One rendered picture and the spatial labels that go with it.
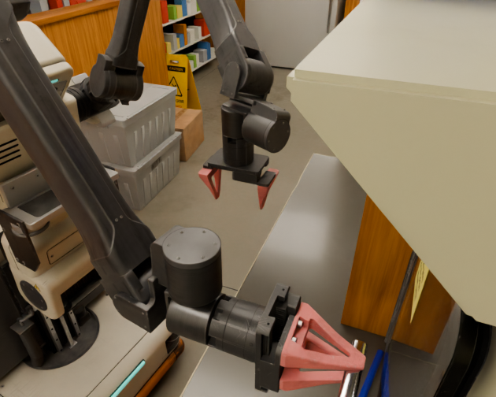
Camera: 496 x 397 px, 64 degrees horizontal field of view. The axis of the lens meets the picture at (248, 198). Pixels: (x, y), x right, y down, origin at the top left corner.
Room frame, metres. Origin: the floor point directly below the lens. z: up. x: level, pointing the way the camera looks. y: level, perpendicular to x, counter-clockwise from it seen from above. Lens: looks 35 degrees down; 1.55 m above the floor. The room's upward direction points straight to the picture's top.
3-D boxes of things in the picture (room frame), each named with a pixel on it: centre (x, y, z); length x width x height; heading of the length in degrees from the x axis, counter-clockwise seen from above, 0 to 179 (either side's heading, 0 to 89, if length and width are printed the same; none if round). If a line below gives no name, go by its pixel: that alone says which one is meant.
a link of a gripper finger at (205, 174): (0.67, 0.05, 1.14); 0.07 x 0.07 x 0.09; 69
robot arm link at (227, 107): (0.65, 0.01, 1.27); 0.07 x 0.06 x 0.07; 44
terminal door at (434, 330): (0.26, -0.17, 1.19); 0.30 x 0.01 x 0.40; 156
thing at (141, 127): (2.41, 0.77, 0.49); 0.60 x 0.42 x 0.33; 158
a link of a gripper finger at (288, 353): (0.24, -0.07, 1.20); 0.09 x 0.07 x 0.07; 68
